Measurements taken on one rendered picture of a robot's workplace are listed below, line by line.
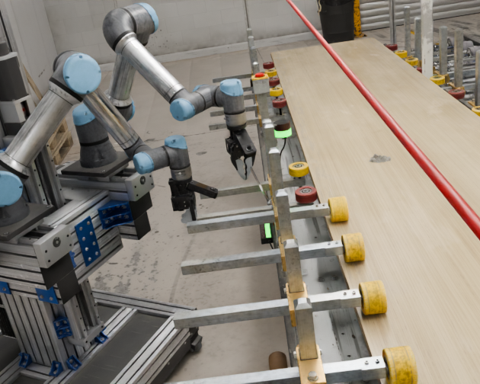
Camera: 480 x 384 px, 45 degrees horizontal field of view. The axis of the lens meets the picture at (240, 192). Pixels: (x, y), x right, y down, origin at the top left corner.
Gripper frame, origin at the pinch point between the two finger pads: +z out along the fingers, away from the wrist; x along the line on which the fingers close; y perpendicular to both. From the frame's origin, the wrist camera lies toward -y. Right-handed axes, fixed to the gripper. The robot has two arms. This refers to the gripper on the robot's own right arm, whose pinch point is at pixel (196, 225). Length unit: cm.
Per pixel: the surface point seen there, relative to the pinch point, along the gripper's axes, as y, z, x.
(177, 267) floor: 32, 83, -112
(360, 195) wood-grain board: -60, -8, 9
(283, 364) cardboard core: -25, 75, -6
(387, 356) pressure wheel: -47, -15, 101
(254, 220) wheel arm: -22.3, -12.3, 26.5
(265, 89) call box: -33, -35, -51
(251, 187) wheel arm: -21.5, -2.3, -23.5
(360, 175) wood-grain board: -63, -8, -8
